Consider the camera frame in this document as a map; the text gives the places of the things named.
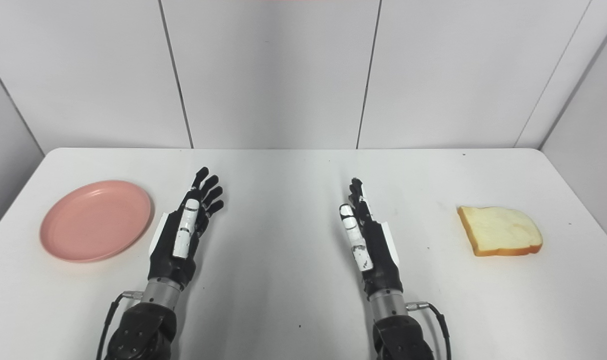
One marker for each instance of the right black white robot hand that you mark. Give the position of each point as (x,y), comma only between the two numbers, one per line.
(378,255)

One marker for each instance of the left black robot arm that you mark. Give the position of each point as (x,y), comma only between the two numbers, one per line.
(146,325)

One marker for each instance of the pink round plate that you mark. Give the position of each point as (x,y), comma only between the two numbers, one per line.
(96,220)

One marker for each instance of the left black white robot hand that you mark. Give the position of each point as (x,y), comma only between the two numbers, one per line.
(176,250)

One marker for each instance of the slice of bread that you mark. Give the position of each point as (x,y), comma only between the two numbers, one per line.
(498,231)

